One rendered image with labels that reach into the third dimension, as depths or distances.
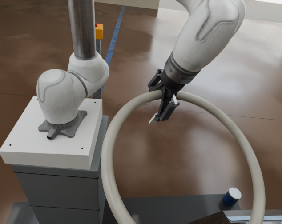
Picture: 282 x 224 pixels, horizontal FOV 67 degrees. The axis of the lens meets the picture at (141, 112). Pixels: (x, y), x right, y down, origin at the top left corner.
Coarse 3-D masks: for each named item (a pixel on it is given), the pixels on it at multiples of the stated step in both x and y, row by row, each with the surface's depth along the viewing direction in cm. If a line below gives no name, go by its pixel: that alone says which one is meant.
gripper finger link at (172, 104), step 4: (168, 104) 63; (172, 104) 61; (168, 108) 63; (172, 108) 64; (164, 112) 66; (168, 112) 65; (172, 112) 66; (164, 116) 66; (168, 116) 67; (160, 120) 68
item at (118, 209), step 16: (144, 96) 63; (160, 96) 66; (176, 96) 68; (192, 96) 70; (128, 112) 59; (112, 128) 55; (112, 144) 53; (240, 144) 68; (112, 160) 51; (256, 160) 65; (112, 176) 49; (256, 176) 63; (112, 192) 47; (256, 192) 61; (112, 208) 46; (256, 208) 58
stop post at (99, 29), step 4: (100, 24) 166; (96, 28) 159; (100, 28) 160; (96, 32) 160; (100, 32) 160; (96, 36) 162; (100, 36) 162; (96, 40) 166; (100, 40) 167; (96, 44) 168; (100, 44) 169; (96, 48) 170; (100, 48) 171; (100, 52) 173; (100, 88) 196; (96, 92) 198; (100, 92) 199; (96, 96) 201; (100, 96) 202
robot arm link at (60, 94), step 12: (48, 72) 89; (60, 72) 88; (48, 84) 85; (60, 84) 86; (72, 84) 91; (48, 96) 86; (60, 96) 87; (72, 96) 92; (84, 96) 100; (48, 108) 89; (60, 108) 90; (72, 108) 95; (48, 120) 96; (60, 120) 95
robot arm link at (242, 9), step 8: (176, 0) 60; (184, 0) 58; (192, 0) 56; (200, 0) 54; (232, 0) 54; (240, 0) 56; (192, 8) 57; (240, 8) 54; (240, 16) 54; (240, 24) 55
